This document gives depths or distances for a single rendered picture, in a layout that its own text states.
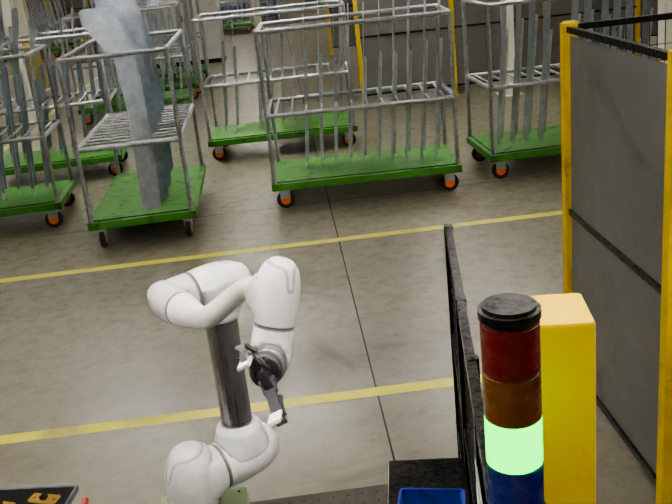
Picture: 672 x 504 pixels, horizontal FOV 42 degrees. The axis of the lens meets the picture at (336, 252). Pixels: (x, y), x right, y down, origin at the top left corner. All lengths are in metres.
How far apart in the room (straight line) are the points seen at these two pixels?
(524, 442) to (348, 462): 3.50
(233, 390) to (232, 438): 0.16
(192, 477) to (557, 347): 1.83
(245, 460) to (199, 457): 0.16
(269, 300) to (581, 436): 1.04
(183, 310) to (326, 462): 2.22
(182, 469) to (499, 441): 1.86
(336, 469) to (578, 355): 3.39
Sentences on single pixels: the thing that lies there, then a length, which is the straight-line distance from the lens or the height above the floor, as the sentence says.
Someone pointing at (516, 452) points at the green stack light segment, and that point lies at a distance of 1.06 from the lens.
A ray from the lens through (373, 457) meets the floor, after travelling 4.54.
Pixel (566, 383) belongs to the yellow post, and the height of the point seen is 1.91.
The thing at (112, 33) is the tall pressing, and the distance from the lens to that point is 8.25.
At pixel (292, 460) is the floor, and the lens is 4.60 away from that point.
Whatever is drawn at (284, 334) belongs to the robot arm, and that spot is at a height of 1.61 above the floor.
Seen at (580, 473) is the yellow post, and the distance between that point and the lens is 1.25.
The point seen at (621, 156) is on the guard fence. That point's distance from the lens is 3.92.
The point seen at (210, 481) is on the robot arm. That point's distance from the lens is 2.85.
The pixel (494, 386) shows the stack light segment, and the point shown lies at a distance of 1.02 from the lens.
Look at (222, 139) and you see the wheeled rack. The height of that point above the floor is 0.28.
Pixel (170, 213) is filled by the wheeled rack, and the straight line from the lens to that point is 8.18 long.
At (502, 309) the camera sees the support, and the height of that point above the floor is 2.08.
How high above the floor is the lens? 2.48
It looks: 20 degrees down
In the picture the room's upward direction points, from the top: 6 degrees counter-clockwise
